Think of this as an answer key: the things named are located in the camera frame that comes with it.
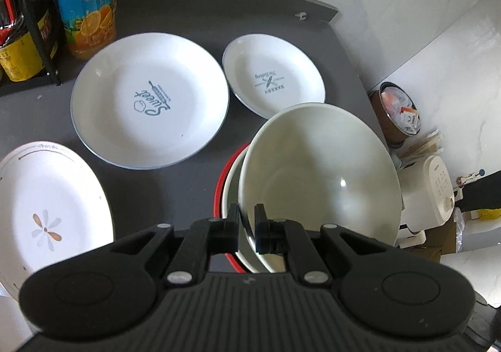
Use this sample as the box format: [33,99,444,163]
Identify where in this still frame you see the plain white bowl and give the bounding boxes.
[221,147,268,273]

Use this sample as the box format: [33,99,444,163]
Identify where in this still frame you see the white bowl yellow pattern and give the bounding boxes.
[238,102,404,273]

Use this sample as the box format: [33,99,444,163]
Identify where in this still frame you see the white plate Sweet print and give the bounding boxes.
[70,33,229,170]

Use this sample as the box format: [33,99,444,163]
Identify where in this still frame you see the white plate with flower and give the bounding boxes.
[1,141,115,299]

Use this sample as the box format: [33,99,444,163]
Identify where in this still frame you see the white plate Bakery print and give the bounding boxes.
[222,33,326,119]

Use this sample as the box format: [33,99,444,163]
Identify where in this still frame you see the black kitchen rack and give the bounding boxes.
[1,0,64,96]

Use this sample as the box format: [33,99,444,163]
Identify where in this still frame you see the white air fryer appliance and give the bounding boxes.
[397,156,454,242]

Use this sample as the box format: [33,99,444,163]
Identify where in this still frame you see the cardboard boxes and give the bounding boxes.
[404,217,457,262]

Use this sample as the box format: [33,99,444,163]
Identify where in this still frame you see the brown bowl with packets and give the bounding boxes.
[369,82,421,149]

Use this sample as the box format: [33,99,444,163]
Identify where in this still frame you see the dark soy sauce jug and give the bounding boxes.
[1,0,58,83]

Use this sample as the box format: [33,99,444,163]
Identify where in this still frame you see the red peeler tool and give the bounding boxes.
[0,0,17,44]

